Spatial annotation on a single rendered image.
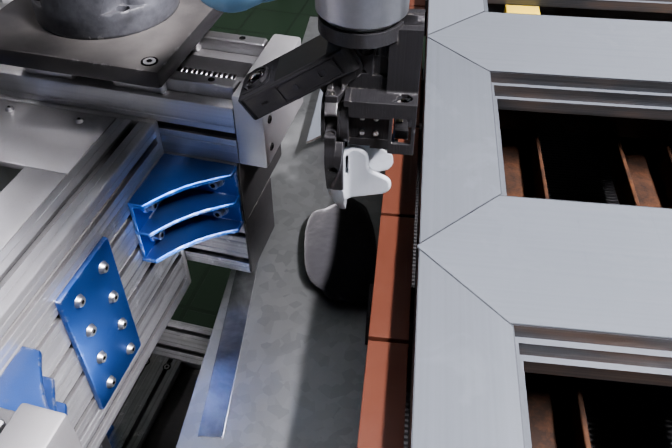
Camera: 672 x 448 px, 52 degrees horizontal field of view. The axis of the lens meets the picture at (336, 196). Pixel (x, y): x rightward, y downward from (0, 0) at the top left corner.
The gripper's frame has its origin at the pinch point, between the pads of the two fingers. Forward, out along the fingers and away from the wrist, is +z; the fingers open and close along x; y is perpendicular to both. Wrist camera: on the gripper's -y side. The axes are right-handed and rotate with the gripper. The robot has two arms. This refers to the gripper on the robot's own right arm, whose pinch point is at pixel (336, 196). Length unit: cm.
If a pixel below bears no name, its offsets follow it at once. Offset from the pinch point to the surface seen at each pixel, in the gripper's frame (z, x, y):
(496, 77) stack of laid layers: 6.6, 34.9, 18.7
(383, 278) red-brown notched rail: 9.8, -1.7, 5.3
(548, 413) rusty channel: 24.3, -6.9, 25.0
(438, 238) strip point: 5.5, 0.7, 10.7
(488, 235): 5.5, 1.8, 15.9
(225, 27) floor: 93, 201, -70
